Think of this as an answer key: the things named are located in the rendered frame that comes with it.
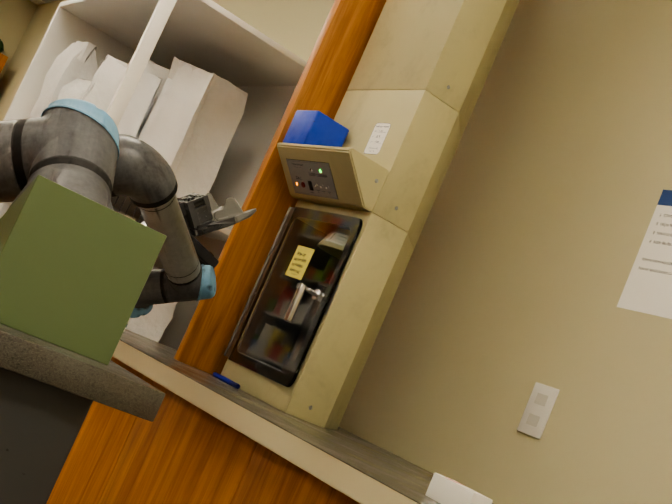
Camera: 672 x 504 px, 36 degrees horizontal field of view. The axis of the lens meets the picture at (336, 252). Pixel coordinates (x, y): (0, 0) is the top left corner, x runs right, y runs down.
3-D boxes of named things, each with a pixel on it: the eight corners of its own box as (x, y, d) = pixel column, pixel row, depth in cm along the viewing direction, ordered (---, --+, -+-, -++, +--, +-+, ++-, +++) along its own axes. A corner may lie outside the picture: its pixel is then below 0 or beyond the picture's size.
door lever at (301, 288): (305, 330, 222) (299, 328, 225) (322, 290, 224) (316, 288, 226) (285, 321, 220) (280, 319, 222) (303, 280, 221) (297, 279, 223)
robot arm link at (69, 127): (100, 151, 140) (111, 85, 149) (4, 160, 141) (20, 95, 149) (123, 210, 149) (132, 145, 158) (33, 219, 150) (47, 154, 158)
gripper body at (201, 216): (210, 193, 224) (162, 213, 218) (221, 230, 226) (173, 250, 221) (196, 191, 230) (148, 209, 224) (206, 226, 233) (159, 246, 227)
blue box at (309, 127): (313, 161, 250) (327, 128, 251) (335, 164, 242) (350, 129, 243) (281, 143, 245) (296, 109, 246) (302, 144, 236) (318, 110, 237)
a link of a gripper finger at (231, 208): (250, 192, 223) (209, 203, 223) (257, 218, 225) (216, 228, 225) (250, 189, 226) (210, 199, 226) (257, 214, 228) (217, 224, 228)
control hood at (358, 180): (297, 199, 250) (313, 162, 251) (372, 212, 223) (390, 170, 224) (260, 179, 244) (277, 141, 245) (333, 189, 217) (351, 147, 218)
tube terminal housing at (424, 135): (298, 410, 258) (416, 136, 267) (371, 447, 231) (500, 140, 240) (218, 378, 245) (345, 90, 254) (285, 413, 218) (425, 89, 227)
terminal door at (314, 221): (227, 359, 244) (294, 207, 249) (291, 389, 219) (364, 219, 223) (224, 357, 244) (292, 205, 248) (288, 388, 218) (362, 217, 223)
